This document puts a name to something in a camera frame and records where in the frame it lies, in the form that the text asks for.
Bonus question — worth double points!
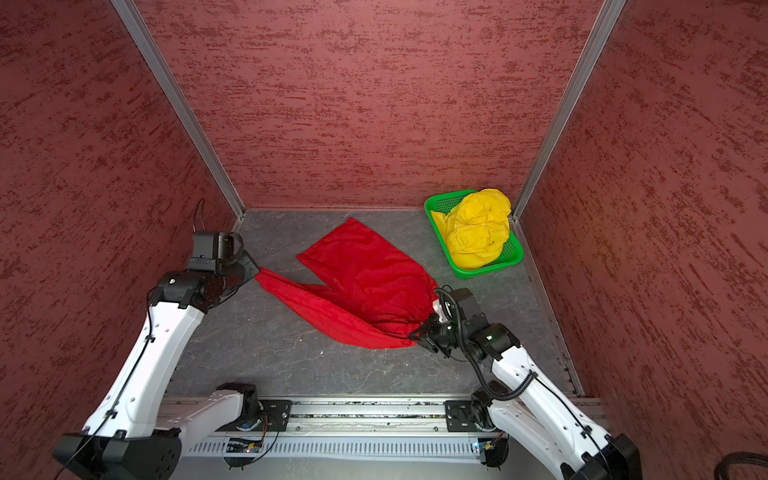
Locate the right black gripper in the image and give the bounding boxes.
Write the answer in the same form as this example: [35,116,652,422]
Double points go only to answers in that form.
[408,312,469,357]

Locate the red shorts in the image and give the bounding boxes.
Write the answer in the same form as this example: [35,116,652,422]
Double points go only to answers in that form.
[255,218,437,350]

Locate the green plastic basket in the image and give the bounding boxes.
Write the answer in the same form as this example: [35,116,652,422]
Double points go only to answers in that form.
[424,190,524,279]

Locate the yellow shorts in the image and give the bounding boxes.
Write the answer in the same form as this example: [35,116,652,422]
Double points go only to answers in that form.
[430,189,511,271]

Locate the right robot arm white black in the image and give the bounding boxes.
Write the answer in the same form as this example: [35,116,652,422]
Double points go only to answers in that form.
[409,287,643,479]

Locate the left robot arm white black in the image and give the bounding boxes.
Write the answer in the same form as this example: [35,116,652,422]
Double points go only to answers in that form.
[53,231,267,479]

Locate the right small circuit board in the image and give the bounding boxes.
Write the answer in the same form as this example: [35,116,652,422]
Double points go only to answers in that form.
[477,438,509,468]

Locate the small circuit board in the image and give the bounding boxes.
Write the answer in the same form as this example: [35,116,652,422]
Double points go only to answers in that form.
[477,438,509,468]
[225,438,264,455]

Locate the left small circuit board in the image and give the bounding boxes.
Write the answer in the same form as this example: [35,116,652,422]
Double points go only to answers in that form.
[225,438,264,455]

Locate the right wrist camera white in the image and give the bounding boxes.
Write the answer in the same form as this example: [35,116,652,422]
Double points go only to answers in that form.
[432,300,450,323]

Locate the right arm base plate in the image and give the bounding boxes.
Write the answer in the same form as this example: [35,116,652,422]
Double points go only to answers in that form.
[443,400,479,433]

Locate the left aluminium corner post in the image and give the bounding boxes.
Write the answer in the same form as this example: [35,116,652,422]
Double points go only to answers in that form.
[111,0,246,220]

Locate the aluminium corner post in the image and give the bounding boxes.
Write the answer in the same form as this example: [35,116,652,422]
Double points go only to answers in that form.
[512,0,626,223]
[111,0,246,220]

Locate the aluminium mounting rail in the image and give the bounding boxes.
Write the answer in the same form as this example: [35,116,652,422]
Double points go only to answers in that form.
[149,395,611,436]

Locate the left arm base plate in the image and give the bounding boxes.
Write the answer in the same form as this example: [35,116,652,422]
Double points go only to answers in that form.
[234,399,293,432]

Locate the slotted cable duct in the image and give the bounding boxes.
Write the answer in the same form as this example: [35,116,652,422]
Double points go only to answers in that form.
[186,435,479,463]

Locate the black cable bottom right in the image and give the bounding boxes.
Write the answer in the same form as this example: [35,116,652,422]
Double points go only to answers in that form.
[713,451,768,480]

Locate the right aluminium corner post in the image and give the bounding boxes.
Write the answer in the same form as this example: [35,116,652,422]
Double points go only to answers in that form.
[512,0,626,223]

